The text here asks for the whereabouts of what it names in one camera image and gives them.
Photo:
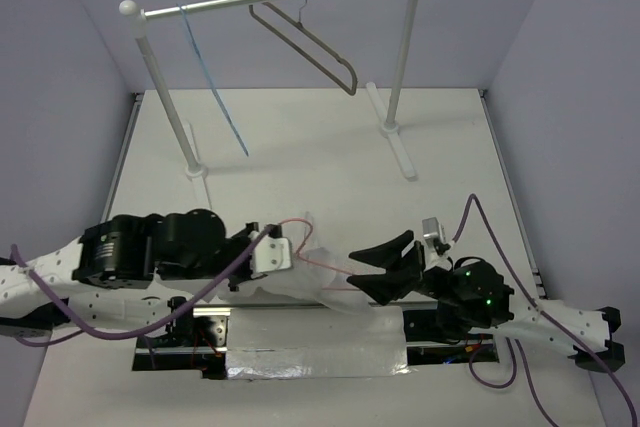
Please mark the white t shirt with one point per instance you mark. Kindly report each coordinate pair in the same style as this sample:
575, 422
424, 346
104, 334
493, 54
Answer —
253, 289

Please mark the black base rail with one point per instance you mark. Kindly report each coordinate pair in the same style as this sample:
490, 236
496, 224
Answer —
199, 345

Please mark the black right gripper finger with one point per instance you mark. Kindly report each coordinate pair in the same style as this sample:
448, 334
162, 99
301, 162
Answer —
390, 286
388, 254

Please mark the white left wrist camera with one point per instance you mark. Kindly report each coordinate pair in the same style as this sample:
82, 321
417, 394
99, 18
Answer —
271, 255

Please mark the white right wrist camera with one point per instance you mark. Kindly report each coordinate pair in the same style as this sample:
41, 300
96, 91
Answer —
433, 236

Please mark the silver foil sheet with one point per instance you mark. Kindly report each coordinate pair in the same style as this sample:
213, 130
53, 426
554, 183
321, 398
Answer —
315, 343

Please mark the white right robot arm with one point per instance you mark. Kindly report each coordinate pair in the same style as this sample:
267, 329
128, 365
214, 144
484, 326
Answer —
473, 298

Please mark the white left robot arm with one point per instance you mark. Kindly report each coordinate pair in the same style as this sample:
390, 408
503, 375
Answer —
133, 275

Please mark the pink wire hanger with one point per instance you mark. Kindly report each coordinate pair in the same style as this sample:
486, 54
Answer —
317, 272

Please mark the blue wire hanger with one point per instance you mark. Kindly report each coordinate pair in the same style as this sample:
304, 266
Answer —
210, 81

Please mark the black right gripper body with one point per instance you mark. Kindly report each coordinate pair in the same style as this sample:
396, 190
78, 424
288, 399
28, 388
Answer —
435, 282

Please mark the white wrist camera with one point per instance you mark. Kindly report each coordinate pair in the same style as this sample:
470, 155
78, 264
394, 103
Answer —
271, 255
433, 236

